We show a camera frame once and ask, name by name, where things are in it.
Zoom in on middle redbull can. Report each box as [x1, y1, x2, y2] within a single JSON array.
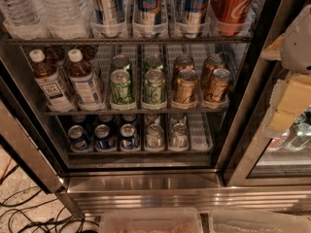
[[136, 0, 161, 38]]

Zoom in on left clear water bottle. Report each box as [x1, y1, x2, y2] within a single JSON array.
[[0, 0, 49, 40]]

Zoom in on front right green can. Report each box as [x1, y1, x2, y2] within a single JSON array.
[[144, 69, 165, 105]]

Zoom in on rear right green can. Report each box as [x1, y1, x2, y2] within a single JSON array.
[[144, 54, 163, 72]]

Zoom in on gold can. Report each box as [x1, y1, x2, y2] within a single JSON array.
[[173, 69, 198, 105], [203, 69, 232, 104], [172, 53, 194, 81], [200, 53, 225, 87]]

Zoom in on front left green can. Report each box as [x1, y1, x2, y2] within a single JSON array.
[[110, 69, 134, 105]]

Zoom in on clear water bottle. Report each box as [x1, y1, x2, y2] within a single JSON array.
[[0, 0, 49, 40], [42, 0, 87, 40]]

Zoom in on right tea bottle white cap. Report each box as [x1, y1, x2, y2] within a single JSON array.
[[68, 49, 103, 111]]

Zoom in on middle blue pepsi can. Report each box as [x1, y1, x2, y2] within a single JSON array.
[[94, 124, 116, 152]]

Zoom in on rear left green can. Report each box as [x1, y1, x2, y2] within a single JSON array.
[[111, 54, 132, 74]]

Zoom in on right clear water bottle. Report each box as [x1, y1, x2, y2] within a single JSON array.
[[42, 0, 87, 40]]

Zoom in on front right gold can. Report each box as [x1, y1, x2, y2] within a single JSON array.
[[203, 69, 232, 104]]

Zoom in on left blue pepsi can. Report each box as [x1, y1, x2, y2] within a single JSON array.
[[68, 125, 91, 152]]

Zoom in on green can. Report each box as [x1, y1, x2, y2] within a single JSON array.
[[144, 69, 165, 105], [144, 54, 163, 72], [111, 54, 132, 74], [110, 69, 134, 105]]

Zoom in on glass fridge door right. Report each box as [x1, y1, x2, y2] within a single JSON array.
[[225, 60, 311, 185]]

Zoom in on right blue pepsi can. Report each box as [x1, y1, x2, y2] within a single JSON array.
[[121, 123, 139, 150]]

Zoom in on front left gold can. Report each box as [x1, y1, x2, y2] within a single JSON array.
[[173, 69, 198, 105]]

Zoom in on right clear plastic bin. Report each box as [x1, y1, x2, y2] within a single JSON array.
[[209, 209, 311, 233]]

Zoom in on clear plastic bin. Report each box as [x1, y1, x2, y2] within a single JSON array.
[[98, 208, 203, 233], [209, 209, 311, 233]]

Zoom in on left clear plastic bin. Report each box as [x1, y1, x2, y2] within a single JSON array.
[[98, 208, 203, 233]]

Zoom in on left tea bottle white cap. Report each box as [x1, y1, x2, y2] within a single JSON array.
[[29, 50, 75, 113]]

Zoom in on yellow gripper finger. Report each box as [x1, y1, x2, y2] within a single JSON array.
[[260, 34, 284, 61], [263, 75, 311, 138]]

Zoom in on stainless steel fridge frame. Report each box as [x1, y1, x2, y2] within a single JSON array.
[[0, 0, 311, 217]]

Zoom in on black floor cables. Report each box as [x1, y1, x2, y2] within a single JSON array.
[[0, 164, 99, 233]]

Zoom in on red coca cola can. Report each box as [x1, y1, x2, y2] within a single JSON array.
[[210, 0, 252, 36]]

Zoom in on blue pepsi can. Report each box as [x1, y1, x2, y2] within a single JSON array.
[[121, 123, 139, 150], [94, 124, 116, 152], [68, 125, 91, 152]]

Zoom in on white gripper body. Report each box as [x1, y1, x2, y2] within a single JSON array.
[[281, 4, 311, 74]]

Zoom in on redbull can top shelf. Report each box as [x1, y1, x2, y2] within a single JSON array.
[[175, 0, 209, 39]]

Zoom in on rear left gold can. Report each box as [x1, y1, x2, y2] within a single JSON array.
[[172, 53, 194, 81]]

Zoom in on tea bottle white cap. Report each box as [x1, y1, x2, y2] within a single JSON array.
[[68, 49, 103, 111], [29, 50, 75, 113]]

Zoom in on rear right gold can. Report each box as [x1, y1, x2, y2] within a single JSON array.
[[200, 53, 225, 87]]

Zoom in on left silver redbull can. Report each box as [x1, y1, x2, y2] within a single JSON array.
[[93, 0, 125, 38]]

